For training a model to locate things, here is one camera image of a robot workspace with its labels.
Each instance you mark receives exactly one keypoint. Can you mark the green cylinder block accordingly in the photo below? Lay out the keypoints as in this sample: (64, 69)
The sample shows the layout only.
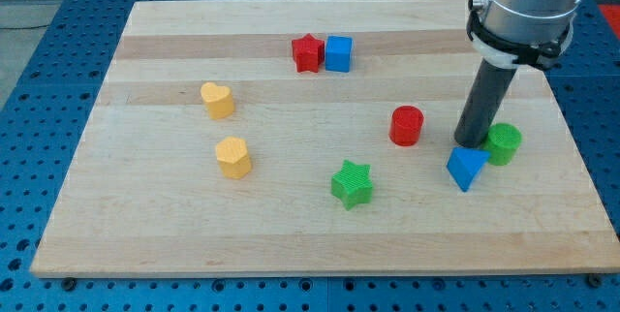
(502, 142)

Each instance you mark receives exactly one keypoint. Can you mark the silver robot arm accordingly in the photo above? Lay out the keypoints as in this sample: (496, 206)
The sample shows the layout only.
(511, 33)

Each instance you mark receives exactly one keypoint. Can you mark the wooden board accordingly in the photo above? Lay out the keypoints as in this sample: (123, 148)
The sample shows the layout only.
(145, 197)

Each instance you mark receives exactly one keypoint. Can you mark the green star block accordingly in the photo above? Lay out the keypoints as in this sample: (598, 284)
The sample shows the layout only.
(352, 184)

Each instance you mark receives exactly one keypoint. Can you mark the yellow hexagon block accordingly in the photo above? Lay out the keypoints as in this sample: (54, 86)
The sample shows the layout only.
(233, 157)

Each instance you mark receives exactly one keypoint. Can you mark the red star block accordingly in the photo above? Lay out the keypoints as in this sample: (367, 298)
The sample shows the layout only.
(308, 53)

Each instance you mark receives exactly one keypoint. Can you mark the blue cube block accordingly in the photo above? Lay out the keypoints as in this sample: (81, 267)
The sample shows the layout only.
(338, 54)

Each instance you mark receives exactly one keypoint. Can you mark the yellow heart block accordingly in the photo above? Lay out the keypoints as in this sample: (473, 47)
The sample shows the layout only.
(218, 100)

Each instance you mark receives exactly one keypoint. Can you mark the red cylinder block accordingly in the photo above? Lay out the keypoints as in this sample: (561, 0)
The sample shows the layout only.
(405, 125)

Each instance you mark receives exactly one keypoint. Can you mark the blue triangle block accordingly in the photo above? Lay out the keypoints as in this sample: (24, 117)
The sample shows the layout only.
(464, 165)

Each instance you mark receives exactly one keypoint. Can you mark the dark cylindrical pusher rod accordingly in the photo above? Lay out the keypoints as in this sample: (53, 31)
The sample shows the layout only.
(486, 95)

